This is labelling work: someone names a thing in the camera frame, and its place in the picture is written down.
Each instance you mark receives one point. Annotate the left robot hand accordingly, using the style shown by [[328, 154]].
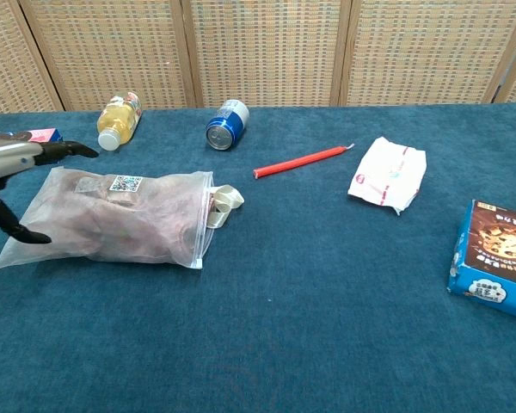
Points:
[[8, 155]]

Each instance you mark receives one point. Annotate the translucent plastic zip bag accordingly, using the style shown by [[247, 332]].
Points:
[[56, 223]]

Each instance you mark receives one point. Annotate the pink item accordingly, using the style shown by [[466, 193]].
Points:
[[124, 223]]

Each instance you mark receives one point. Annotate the blue sandwich cookie box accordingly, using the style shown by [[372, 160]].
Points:
[[47, 135]]

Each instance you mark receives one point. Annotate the yellow drink plastic bottle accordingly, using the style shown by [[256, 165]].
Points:
[[117, 120]]

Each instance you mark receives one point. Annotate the blue soda can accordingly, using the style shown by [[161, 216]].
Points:
[[228, 125]]

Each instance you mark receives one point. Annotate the woven folding screen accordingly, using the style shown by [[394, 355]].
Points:
[[266, 51]]

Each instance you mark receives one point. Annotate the red pen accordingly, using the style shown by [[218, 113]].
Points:
[[301, 161]]

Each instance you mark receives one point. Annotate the blue velvet table cover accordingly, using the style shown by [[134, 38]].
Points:
[[284, 322]]

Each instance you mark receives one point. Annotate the white tissue pack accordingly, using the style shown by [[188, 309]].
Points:
[[389, 174]]

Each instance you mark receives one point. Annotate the blue chocolate cookie box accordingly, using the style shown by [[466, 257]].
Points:
[[494, 258]]

